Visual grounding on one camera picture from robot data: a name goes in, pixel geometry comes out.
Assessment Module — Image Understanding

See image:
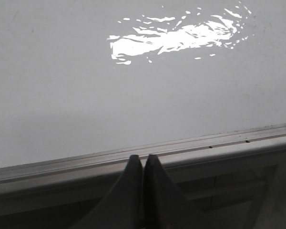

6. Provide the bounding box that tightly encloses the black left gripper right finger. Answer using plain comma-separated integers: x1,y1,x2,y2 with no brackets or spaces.
143,155,206,229

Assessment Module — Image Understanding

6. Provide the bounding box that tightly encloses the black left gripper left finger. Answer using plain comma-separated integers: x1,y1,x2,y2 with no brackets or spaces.
71,155,143,229

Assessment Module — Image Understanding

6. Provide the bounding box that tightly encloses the white whiteboard with aluminium frame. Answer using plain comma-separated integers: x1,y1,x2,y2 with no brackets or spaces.
0,0,286,195

